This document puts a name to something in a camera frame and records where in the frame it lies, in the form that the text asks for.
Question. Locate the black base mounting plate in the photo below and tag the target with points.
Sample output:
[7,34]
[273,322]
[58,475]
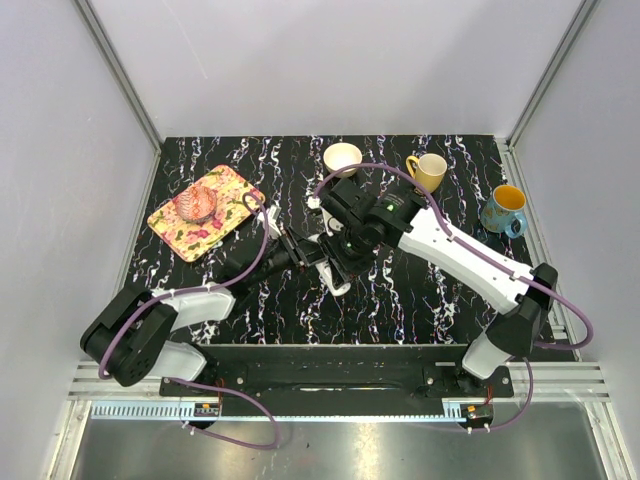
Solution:
[350,381]

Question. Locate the yellow mug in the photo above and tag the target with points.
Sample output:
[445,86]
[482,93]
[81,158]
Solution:
[428,170]

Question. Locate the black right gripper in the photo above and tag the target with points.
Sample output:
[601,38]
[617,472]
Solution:
[344,265]

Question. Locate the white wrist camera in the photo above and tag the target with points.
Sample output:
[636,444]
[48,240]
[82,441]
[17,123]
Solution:
[331,225]
[272,222]

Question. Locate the aluminium frame post left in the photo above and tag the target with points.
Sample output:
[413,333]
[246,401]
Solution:
[101,39]

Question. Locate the cream ceramic bowl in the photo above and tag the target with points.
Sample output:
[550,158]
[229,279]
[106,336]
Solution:
[340,155]

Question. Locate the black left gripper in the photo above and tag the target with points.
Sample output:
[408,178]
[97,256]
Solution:
[302,253]

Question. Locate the blue butterfly mug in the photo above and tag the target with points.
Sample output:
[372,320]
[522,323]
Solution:
[504,212]

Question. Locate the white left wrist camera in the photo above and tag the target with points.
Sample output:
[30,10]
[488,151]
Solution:
[272,222]

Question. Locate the aluminium frame post right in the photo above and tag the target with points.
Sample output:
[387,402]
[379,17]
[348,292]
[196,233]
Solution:
[577,24]

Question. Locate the aluminium frame post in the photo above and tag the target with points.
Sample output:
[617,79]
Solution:
[577,24]
[101,39]

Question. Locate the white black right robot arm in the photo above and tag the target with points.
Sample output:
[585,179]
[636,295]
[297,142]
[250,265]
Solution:
[401,219]

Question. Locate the floral rectangular tray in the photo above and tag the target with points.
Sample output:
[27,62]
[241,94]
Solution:
[236,199]

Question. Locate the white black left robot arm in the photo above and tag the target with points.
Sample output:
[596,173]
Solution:
[130,338]

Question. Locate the white remote control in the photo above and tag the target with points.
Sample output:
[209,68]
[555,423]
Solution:
[328,270]

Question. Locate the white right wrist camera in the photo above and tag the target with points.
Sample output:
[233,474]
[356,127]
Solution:
[331,225]

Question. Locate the pink patterned glass bowl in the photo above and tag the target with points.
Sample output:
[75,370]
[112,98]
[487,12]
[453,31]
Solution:
[196,204]

